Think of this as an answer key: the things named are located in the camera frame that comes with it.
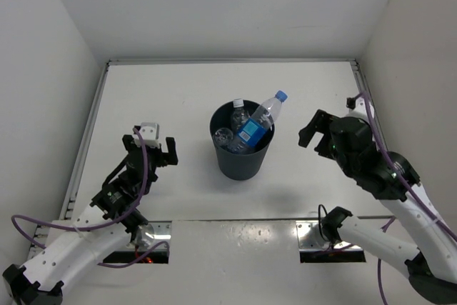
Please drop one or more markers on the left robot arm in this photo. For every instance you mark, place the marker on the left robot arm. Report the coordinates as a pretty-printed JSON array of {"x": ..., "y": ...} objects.
[{"x": 110, "y": 221}]

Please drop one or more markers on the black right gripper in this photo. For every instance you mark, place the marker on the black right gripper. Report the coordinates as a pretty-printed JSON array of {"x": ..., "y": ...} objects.
[{"x": 317, "y": 124}]

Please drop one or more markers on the blue-cap blue-label water bottle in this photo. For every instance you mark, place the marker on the blue-cap blue-label water bottle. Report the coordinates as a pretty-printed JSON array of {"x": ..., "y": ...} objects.
[{"x": 256, "y": 127}]

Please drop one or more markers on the left aluminium frame rail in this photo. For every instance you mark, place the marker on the left aluminium frame rail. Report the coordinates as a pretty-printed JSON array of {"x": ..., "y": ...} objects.
[{"x": 45, "y": 109}]

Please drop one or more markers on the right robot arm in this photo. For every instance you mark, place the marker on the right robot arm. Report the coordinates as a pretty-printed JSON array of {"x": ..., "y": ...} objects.
[{"x": 429, "y": 263}]

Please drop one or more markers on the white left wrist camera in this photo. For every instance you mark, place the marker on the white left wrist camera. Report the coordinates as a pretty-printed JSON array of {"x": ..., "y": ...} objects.
[{"x": 149, "y": 132}]

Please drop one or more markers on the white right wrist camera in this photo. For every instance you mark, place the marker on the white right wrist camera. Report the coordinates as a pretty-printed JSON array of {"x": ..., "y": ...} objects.
[{"x": 360, "y": 107}]

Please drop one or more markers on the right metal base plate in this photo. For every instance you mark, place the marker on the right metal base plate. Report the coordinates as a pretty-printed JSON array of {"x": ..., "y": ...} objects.
[{"x": 310, "y": 240}]

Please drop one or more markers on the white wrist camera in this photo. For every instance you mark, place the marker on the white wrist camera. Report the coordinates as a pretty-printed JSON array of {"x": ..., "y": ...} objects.
[
  {"x": 360, "y": 107},
  {"x": 149, "y": 132}
]

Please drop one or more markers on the small blue-label plastic bottle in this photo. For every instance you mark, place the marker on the small blue-label plastic bottle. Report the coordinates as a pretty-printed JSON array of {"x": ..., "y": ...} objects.
[{"x": 223, "y": 136}]

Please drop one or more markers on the aluminium table edge rail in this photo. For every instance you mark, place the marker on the aluminium table edge rail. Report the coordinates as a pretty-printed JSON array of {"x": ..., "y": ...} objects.
[{"x": 362, "y": 85}]

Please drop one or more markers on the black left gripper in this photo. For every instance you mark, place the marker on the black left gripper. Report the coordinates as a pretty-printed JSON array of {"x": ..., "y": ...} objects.
[{"x": 164, "y": 161}]

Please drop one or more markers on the clear unlabelled plastic bottle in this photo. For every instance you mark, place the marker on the clear unlabelled plastic bottle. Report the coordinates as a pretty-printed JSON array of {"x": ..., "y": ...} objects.
[{"x": 239, "y": 115}]

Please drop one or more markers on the metal base plate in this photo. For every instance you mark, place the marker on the metal base plate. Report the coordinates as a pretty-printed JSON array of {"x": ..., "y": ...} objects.
[
  {"x": 310, "y": 240},
  {"x": 152, "y": 233}
]

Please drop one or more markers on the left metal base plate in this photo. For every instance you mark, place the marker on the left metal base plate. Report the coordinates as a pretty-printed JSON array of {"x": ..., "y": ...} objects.
[{"x": 152, "y": 233}]

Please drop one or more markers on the dark grey waste bin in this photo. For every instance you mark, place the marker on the dark grey waste bin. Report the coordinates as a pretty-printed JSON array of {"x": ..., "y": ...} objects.
[{"x": 237, "y": 167}]

